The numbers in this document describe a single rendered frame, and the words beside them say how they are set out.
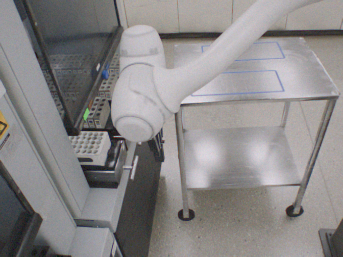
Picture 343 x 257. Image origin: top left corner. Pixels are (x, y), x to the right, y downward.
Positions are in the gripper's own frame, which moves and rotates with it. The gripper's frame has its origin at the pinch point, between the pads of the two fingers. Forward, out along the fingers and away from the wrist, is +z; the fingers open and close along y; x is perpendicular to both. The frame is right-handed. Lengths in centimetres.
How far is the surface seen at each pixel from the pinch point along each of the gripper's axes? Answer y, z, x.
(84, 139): 1.2, -5.0, -22.8
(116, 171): 7.2, 1.6, -12.1
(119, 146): -1.6, 0.0, -13.4
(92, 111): -10.5, -6.5, -24.2
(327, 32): -241, 82, 112
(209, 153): -50, 54, 11
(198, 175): -34, 54, 8
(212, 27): -228, 70, 1
